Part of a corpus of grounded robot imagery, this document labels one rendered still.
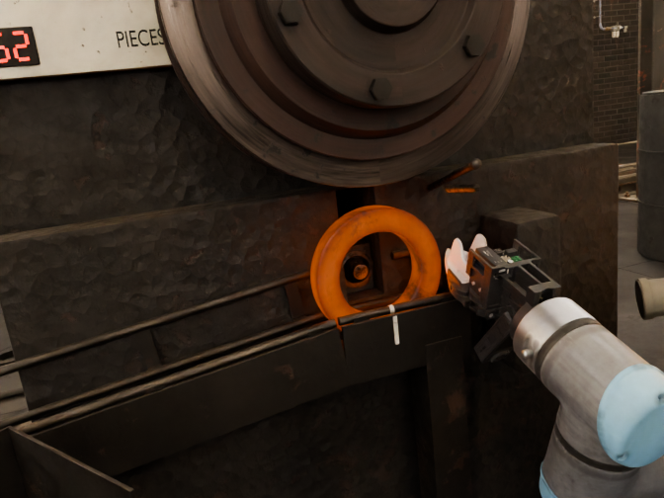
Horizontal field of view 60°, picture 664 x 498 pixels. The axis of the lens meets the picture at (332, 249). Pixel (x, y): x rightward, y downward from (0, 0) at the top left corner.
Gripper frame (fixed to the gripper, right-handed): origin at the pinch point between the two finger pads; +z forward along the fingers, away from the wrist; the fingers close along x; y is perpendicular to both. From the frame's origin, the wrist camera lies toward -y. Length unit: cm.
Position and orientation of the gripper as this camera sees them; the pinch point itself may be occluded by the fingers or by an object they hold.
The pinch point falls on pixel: (453, 258)
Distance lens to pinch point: 86.0
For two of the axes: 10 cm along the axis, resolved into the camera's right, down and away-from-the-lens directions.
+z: -3.4, -4.8, 8.1
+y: -0.1, -8.6, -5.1
